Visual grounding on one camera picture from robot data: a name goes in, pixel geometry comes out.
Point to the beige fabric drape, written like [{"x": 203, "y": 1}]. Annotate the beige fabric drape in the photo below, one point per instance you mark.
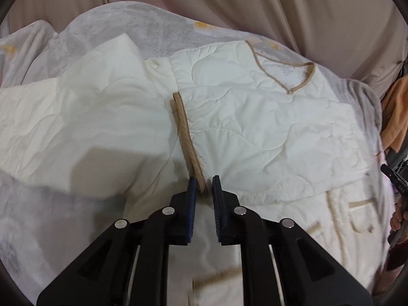
[{"x": 318, "y": 12}]

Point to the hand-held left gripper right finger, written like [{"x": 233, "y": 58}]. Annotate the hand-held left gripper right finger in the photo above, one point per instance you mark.
[{"x": 216, "y": 197}]

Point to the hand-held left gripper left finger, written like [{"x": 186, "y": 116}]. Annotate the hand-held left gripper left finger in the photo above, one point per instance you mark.
[{"x": 192, "y": 194}]

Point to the white quilted jacket tan trim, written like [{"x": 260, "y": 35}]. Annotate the white quilted jacket tan trim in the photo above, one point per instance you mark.
[{"x": 255, "y": 127}]

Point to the dark metal rack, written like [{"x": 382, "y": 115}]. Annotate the dark metal rack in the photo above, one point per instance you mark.
[{"x": 398, "y": 157}]

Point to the grey floral fleece blanket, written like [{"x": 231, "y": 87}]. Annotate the grey floral fleece blanket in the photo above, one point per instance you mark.
[{"x": 143, "y": 28}]

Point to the person's right hand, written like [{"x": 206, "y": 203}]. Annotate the person's right hand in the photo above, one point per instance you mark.
[{"x": 397, "y": 218}]

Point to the orange garment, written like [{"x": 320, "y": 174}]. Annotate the orange garment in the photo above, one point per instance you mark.
[{"x": 397, "y": 118}]

